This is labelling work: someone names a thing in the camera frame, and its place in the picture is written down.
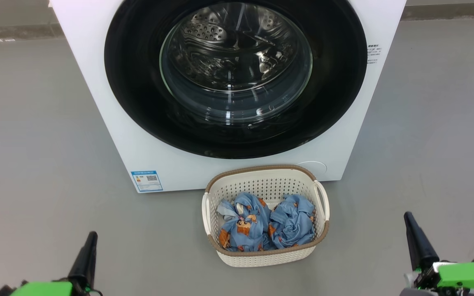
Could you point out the cream perforated laundry basket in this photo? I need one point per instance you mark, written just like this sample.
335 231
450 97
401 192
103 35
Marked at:
261 257

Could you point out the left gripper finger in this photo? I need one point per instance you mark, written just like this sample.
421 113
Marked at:
84 263

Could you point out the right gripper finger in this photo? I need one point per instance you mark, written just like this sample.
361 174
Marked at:
421 246

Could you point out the blue bear-print garment with white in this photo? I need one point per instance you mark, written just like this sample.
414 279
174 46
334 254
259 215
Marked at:
245 226

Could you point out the blue energy label sticker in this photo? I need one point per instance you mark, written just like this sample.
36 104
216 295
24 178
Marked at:
146 181

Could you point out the small printed text label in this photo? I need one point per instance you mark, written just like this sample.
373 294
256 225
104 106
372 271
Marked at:
373 53

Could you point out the round white filter cover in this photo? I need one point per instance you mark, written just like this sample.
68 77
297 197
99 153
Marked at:
313 167

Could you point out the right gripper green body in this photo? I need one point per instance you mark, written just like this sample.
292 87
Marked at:
463 275

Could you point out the grey washing machine door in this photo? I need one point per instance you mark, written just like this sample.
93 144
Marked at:
138 82

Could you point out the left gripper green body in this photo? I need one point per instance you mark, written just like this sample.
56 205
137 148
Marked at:
39 290

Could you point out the white front-load washing machine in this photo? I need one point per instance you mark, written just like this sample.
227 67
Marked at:
109 123

